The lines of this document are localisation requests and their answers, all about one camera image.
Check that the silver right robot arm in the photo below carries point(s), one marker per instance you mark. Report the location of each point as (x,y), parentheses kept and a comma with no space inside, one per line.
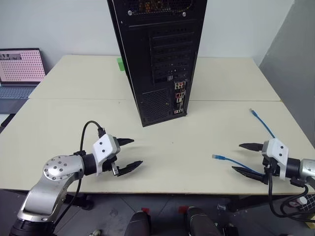
(304,169)

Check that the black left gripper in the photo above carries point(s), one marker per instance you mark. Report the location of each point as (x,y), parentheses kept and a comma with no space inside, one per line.
(108,166)

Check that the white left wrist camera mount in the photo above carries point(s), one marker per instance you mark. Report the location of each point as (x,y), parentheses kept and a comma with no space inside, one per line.
(104,147)

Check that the white grid calibration board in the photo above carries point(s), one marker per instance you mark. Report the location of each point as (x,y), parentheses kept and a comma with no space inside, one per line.
(307,200)

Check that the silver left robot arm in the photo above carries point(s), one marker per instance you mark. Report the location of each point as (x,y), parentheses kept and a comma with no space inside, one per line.
(57,169)

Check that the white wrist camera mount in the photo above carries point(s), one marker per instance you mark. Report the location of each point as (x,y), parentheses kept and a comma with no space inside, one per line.
(278,153)
(104,147)

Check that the black table leg frame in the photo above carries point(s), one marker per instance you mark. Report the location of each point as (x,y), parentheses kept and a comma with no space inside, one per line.
(82,201)

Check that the white side desk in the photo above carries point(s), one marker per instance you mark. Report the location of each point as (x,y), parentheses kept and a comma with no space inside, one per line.
(9,105)

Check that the open grey laptop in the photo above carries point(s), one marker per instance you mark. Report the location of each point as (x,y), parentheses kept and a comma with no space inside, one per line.
(21,66)

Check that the green block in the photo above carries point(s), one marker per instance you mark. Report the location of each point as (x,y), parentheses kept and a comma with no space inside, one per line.
(120,65)

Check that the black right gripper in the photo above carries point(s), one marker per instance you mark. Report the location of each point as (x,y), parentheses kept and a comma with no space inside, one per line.
(267,169)

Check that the grey partition panel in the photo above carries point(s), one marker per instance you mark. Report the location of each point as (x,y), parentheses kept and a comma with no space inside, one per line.
(292,61)

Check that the black computer tower case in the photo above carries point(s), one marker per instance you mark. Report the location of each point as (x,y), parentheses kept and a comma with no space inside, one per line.
(137,61)

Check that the dark rounded shape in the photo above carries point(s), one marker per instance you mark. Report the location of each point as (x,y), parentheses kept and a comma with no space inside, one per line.
(200,223)
(137,225)

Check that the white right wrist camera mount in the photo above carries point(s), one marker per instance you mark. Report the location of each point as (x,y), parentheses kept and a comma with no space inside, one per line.
(278,153)

